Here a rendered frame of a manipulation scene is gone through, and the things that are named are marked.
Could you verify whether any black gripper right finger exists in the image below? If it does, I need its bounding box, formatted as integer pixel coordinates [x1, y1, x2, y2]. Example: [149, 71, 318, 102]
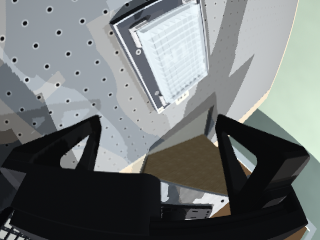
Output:
[215, 114, 310, 215]

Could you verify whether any small white label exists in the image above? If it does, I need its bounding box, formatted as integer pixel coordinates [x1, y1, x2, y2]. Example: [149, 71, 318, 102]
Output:
[176, 91, 189, 105]

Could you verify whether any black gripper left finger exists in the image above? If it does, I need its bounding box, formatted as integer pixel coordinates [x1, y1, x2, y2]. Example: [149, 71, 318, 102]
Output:
[7, 115, 102, 171]

